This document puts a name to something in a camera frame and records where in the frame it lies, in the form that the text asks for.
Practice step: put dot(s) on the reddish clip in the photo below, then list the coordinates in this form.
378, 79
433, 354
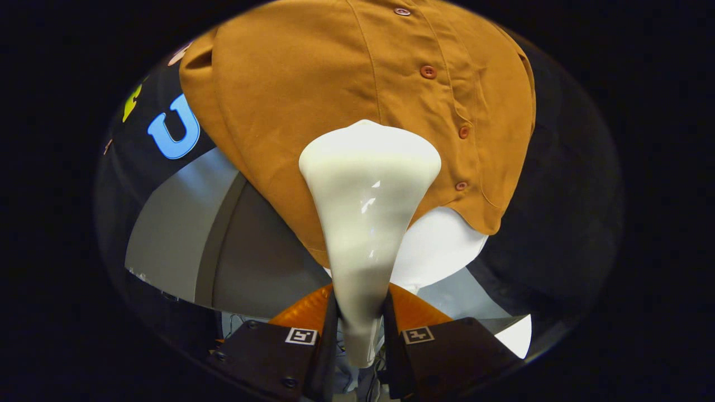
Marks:
107, 146

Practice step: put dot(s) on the white mannequin torso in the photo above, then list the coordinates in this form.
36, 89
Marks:
441, 245

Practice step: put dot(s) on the white paper sheet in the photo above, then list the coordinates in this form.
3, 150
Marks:
516, 338

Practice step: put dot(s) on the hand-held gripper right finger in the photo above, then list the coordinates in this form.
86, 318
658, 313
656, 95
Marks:
394, 368

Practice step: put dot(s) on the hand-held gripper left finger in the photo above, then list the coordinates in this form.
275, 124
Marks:
327, 368

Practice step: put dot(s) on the grey cabinet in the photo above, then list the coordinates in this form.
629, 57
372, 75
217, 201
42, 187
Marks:
184, 234

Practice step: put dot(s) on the orange button-up shirt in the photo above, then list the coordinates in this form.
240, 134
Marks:
313, 72

